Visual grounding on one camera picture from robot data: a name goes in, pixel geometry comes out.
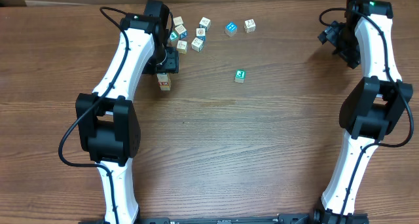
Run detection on number 3 wooden block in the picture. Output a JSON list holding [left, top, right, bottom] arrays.
[[156, 73, 170, 82]]

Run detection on teal edged wooden block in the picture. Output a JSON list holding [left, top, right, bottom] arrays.
[[199, 17, 211, 31]]

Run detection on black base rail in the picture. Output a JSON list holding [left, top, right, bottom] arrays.
[[134, 210, 339, 224]]

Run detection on blue X wooden block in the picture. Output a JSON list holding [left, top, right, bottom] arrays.
[[175, 24, 188, 40]]

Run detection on letter K wooden block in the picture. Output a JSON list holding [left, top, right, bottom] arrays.
[[244, 19, 256, 33]]

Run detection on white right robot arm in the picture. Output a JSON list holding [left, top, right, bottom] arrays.
[[312, 0, 414, 223]]

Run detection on blue top wooden block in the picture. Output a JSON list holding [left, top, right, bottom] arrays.
[[225, 22, 238, 37]]

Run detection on red E wooden block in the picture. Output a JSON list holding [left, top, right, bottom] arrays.
[[158, 81, 171, 87]]

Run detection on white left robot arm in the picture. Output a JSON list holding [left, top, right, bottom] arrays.
[[75, 0, 179, 223]]

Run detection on blue framed wooden block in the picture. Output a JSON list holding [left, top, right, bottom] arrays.
[[196, 28, 206, 41]]

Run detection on green 4 wooden block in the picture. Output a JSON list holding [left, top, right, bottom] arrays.
[[170, 31, 179, 45]]

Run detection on green letter wooden block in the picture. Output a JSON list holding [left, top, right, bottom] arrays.
[[234, 69, 246, 83]]

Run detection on plain top wooden block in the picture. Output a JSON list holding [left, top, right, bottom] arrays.
[[173, 16, 183, 26]]

